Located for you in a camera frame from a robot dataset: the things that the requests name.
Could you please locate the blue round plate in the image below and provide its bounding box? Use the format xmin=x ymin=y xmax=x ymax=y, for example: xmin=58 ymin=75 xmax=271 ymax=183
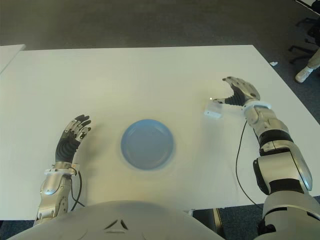
xmin=120 ymin=118 xmax=176 ymax=172

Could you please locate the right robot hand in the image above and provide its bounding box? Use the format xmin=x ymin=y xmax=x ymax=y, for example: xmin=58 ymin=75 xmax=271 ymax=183
xmin=211 ymin=75 xmax=261 ymax=107

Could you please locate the white shoe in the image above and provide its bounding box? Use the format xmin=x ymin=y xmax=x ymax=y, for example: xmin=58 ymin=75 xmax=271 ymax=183
xmin=294 ymin=65 xmax=314 ymax=84

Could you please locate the neighbouring white table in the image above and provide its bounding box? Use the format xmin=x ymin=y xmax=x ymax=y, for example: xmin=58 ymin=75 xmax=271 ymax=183
xmin=0 ymin=44 xmax=27 ymax=75

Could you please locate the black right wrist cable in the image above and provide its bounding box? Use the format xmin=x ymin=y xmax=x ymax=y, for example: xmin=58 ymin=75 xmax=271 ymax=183
xmin=235 ymin=119 xmax=266 ymax=214

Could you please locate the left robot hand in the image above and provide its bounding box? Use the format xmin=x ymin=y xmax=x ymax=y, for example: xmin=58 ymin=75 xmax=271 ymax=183
xmin=54 ymin=114 xmax=93 ymax=164

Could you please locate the white charger block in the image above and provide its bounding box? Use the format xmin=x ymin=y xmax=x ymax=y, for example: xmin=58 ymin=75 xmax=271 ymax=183
xmin=203 ymin=99 xmax=224 ymax=120

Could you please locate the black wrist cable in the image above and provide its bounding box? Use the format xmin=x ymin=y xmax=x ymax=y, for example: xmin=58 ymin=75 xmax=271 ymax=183
xmin=67 ymin=169 xmax=86 ymax=214
xmin=235 ymin=119 xmax=266 ymax=214

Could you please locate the grey robot torso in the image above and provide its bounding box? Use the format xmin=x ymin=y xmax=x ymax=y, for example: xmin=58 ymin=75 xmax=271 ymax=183
xmin=7 ymin=199 xmax=226 ymax=240

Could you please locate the dark table frame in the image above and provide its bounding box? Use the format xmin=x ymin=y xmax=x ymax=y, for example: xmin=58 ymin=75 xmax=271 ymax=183
xmin=189 ymin=206 xmax=224 ymax=237

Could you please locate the black office chair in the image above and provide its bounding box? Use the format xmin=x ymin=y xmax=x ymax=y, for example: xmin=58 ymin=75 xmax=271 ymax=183
xmin=288 ymin=16 xmax=320 ymax=65

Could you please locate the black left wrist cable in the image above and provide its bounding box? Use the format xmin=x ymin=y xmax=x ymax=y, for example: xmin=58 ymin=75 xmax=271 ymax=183
xmin=67 ymin=169 xmax=86 ymax=214

